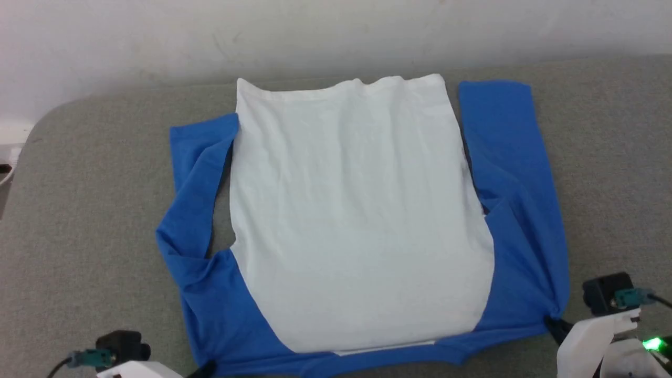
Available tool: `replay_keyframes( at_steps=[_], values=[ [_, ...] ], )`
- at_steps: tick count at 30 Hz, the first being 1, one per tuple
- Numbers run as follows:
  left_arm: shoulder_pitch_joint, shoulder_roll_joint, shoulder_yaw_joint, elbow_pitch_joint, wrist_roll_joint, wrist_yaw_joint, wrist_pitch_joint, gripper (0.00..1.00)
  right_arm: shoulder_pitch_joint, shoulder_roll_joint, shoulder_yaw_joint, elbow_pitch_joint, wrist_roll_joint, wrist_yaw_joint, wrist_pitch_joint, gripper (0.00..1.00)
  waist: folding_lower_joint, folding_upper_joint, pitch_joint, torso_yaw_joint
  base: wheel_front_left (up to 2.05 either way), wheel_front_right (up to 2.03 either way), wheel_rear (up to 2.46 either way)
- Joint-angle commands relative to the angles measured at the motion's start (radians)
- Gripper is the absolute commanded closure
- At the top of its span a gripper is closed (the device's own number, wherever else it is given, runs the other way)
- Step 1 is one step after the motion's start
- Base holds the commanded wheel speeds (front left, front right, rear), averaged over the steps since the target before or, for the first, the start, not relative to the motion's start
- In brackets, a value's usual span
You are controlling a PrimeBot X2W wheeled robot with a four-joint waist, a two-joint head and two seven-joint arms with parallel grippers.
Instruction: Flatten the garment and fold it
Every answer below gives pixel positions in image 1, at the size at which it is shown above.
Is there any left black cable, teal plug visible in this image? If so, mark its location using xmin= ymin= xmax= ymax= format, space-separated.
xmin=46 ymin=349 xmax=114 ymax=378

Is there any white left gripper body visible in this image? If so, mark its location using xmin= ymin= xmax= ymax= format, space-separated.
xmin=97 ymin=361 xmax=184 ymax=378

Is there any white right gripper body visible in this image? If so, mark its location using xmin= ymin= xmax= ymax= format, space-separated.
xmin=556 ymin=309 xmax=672 ymax=378

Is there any blue and white shirt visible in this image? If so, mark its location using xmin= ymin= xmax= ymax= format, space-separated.
xmin=156 ymin=73 xmax=571 ymax=378

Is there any right black cable, teal plug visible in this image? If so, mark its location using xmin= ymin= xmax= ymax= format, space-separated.
xmin=612 ymin=287 xmax=672 ymax=310

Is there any grey-green fabric sofa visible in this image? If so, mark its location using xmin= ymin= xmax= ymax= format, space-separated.
xmin=0 ymin=54 xmax=672 ymax=378

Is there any black cable, teal plug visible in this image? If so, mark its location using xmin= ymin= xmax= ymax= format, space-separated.
xmin=612 ymin=287 xmax=672 ymax=310
xmin=46 ymin=349 xmax=114 ymax=378

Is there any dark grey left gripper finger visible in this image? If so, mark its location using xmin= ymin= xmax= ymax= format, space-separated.
xmin=186 ymin=361 xmax=216 ymax=378

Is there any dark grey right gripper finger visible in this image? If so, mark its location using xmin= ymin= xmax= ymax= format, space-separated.
xmin=543 ymin=317 xmax=573 ymax=344

